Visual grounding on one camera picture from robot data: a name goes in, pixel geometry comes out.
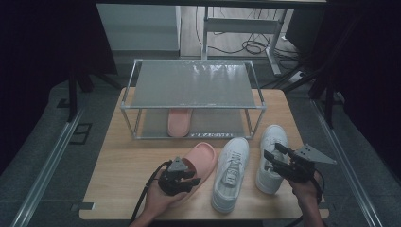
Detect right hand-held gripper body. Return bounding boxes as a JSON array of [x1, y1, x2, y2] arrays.
[[278, 144, 337, 183]]

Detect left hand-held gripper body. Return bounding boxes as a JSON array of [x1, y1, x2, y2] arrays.
[[157, 156, 193, 197]]

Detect white sneaker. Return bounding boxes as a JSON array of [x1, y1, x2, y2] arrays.
[[211, 136, 251, 214], [254, 124, 289, 195]]

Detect pink slipper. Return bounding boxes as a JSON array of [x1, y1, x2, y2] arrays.
[[174, 141, 218, 209], [166, 108, 193, 138]]

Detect metal two-tier shoe rack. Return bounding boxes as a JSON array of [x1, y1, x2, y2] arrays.
[[119, 58, 268, 140]]

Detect person's left hand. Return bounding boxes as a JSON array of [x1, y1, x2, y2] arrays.
[[148, 171, 189, 217]]

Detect person's right hand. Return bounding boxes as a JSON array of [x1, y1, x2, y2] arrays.
[[289, 176, 324, 205]]

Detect black metal stand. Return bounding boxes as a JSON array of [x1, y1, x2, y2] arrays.
[[261, 60, 346, 130], [56, 56, 122, 123]]

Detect white power strip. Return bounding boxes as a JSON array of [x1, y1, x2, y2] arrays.
[[288, 70, 307, 83]]

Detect dark curtain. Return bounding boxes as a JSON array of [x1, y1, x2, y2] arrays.
[[0, 0, 118, 173], [308, 0, 401, 183]]

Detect grey cabinet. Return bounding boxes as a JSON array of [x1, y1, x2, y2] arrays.
[[96, 3, 183, 52]]

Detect right hand-held gripper black cable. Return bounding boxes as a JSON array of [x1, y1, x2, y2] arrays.
[[285, 168, 325, 227]]

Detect hand-held gripper black cable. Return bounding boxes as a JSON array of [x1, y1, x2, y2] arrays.
[[285, 168, 325, 227], [130, 160, 173, 225]]

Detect left hand-held gripper black cable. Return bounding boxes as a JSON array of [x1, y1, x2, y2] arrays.
[[130, 160, 173, 225]]

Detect aluminium floor rail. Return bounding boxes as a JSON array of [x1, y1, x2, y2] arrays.
[[310, 98, 384, 227], [9, 107, 84, 227]]

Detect black floor cables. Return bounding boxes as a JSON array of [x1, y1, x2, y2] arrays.
[[195, 6, 301, 61]]

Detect white metal desk frame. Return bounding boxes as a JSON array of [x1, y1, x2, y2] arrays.
[[201, 6, 289, 77]]

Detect black frame bar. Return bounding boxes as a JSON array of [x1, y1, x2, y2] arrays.
[[96, 0, 329, 10]]

